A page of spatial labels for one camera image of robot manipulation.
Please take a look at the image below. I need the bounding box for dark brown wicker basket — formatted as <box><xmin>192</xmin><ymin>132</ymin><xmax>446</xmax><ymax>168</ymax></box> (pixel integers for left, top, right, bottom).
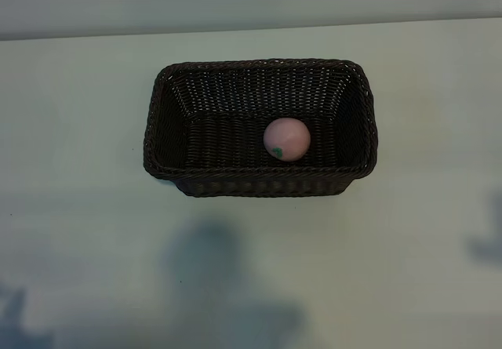
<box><xmin>143</xmin><ymin>57</ymin><xmax>380</xmax><ymax>198</ymax></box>

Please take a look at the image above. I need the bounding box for pink peach with green mark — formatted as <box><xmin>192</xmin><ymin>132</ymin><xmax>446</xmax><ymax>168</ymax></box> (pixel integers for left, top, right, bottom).
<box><xmin>263</xmin><ymin>117</ymin><xmax>311</xmax><ymax>162</ymax></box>

